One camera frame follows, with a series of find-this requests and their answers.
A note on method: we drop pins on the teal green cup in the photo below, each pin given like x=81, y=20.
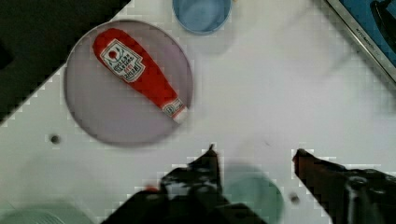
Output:
x=257, y=192

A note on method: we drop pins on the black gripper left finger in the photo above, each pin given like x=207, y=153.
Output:
x=200, y=173

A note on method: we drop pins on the blue glass oven door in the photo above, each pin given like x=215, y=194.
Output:
x=372, y=24

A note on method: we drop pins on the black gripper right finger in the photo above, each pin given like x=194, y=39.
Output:
x=349, y=196

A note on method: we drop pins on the grey round plate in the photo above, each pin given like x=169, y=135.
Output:
x=109, y=110

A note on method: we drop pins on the blue round bowl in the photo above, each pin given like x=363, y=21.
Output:
x=202, y=17

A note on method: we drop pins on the red ketchup bottle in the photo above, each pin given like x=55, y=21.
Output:
x=126, y=59

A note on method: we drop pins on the green perforated colander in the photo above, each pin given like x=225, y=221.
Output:
x=56, y=213

